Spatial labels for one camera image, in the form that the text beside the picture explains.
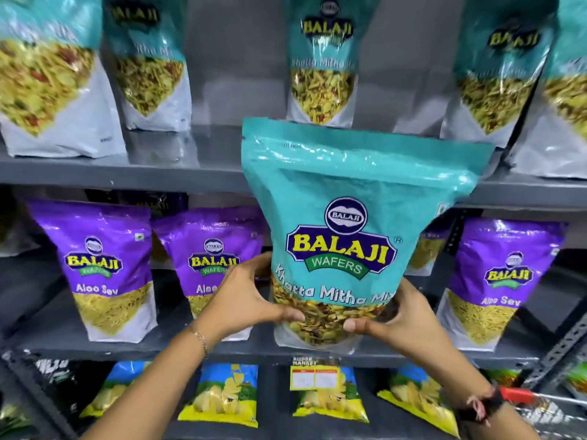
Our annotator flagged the person's right forearm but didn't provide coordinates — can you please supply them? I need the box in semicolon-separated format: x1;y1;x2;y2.
459;398;544;440

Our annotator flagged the purple sev snack packet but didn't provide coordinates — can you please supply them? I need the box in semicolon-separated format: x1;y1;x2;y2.
27;199;158;343
405;220;454;277
435;218;568;352
151;207;268;342

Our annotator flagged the person's right hand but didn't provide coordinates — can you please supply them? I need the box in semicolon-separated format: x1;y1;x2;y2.
343;277;489;401

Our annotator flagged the shopping cart with red handle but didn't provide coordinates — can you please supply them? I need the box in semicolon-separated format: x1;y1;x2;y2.
499;385;587;440

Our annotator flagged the green snack packet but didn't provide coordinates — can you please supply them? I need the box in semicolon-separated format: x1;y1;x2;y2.
482;367;524;389

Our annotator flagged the yellow white shelf price tag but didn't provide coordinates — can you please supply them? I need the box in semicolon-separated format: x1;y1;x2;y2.
289;357;341;391

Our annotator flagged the blue yellow chips packet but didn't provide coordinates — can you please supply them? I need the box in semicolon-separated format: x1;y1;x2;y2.
377;362;460;438
79;361;153;418
293;365;370;424
177;363;260;428

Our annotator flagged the black snack packet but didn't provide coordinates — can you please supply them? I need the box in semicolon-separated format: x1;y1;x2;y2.
33;358;74;410

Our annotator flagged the person's left forearm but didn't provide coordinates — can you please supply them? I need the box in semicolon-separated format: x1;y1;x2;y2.
80;323;230;440

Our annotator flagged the large teal snack mix packet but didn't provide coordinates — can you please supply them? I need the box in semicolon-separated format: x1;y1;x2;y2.
242;117;496;355

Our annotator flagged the person's left hand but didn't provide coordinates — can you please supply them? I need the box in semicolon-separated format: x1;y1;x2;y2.
197;252;306;345

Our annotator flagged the grey metal shelf rack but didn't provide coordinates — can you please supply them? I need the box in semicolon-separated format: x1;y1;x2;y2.
0;0;587;440

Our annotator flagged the thin gold bracelet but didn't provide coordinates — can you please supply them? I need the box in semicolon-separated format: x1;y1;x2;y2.
186;323;210;358

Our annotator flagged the black wristband with pink thread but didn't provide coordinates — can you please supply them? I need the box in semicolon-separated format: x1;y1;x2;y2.
453;384;506;425

